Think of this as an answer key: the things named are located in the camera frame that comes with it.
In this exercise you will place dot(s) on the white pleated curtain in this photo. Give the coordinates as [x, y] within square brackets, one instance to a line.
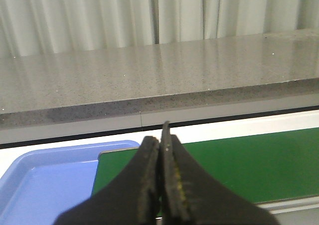
[31, 27]

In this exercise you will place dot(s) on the grey cabinet front panel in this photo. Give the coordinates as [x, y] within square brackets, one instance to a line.
[190, 125]

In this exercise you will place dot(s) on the blue plastic tray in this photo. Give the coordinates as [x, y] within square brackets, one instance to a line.
[41, 184]

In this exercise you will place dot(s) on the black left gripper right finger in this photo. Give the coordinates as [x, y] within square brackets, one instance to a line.
[191, 196]

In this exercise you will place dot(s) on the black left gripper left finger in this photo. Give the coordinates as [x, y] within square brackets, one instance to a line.
[131, 198]

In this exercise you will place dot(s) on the green conveyor belt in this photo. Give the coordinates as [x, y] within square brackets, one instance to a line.
[263, 167]

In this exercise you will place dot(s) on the aluminium conveyor side rail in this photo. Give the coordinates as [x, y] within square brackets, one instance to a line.
[290, 205]

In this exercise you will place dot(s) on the grey stone countertop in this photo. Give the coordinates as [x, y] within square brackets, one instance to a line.
[70, 87]

